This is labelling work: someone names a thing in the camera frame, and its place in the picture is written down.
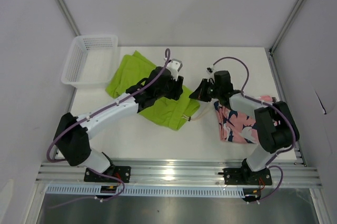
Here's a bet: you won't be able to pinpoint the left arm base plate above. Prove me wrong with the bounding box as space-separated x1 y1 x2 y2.
84 166 132 183

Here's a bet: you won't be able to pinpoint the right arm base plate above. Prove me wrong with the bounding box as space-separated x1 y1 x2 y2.
218 167 273 186

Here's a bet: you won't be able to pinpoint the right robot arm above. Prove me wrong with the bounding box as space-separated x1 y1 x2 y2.
189 70 299 184

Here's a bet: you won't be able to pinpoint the aluminium frame post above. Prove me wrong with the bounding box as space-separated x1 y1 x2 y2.
54 0 81 36
269 0 306 56

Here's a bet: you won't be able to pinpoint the white plastic basket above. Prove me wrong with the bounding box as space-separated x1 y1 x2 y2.
61 34 120 89

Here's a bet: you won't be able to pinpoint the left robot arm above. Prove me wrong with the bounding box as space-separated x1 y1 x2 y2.
52 63 183 182

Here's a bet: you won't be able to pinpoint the lime green shorts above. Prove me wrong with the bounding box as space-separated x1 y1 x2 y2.
106 51 211 130

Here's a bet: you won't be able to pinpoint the aluminium mounting rail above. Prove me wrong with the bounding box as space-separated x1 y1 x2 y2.
35 160 322 188

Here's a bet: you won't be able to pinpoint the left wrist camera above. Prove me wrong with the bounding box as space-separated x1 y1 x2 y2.
166 59 183 74

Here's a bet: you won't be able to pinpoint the pink shark print shorts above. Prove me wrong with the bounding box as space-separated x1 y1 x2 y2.
212 94 279 145

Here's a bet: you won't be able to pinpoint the left aluminium frame post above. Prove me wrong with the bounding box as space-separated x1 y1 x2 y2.
54 0 81 36

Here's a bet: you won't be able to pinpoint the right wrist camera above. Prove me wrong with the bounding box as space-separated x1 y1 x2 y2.
206 64 216 78

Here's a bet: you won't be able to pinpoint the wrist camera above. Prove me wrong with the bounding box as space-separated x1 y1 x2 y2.
166 59 183 74
206 64 216 78

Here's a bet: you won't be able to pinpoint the white slotted cable duct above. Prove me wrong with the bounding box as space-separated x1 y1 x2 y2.
46 184 245 198

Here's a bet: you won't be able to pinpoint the right aluminium frame post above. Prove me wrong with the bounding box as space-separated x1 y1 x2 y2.
269 0 306 56

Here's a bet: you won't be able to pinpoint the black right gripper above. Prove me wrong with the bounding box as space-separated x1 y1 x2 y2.
190 79 222 103

